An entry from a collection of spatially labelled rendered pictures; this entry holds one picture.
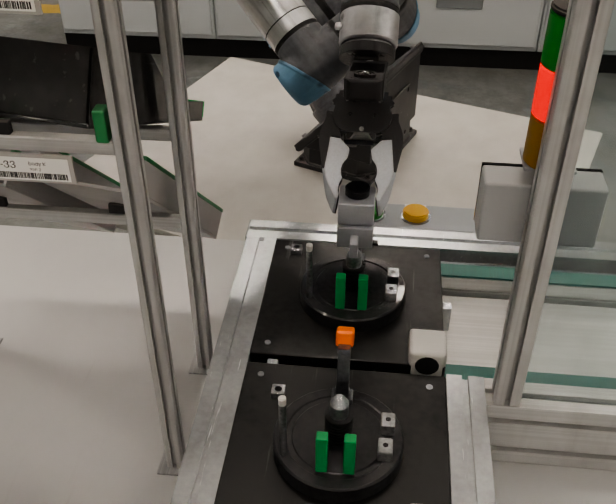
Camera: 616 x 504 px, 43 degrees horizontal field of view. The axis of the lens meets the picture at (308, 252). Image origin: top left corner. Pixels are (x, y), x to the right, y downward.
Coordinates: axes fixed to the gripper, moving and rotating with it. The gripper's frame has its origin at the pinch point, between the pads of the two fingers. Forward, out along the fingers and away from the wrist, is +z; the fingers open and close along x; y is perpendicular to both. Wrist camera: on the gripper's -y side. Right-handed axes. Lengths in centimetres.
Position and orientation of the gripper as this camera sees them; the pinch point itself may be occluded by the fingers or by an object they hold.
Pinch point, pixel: (356, 203)
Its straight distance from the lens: 96.8
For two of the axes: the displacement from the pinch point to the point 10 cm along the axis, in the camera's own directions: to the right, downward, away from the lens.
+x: -9.9, -0.6, 0.8
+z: -0.7, 9.9, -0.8
